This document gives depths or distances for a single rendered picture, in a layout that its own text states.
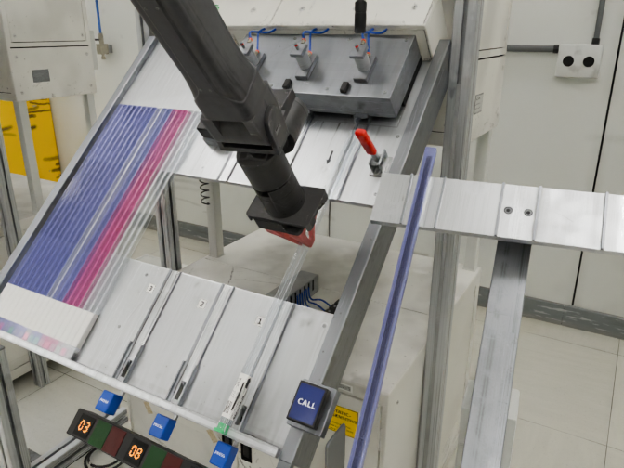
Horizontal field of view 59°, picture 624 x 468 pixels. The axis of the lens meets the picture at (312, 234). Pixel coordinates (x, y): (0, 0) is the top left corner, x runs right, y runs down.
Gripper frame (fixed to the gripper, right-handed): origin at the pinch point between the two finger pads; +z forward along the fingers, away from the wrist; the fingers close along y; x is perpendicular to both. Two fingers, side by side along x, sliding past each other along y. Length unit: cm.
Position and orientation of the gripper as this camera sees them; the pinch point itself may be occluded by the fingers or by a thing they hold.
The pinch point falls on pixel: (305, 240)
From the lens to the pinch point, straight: 83.5
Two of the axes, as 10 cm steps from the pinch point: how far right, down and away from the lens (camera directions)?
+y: -8.7, -1.7, 4.7
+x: -4.0, 8.0, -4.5
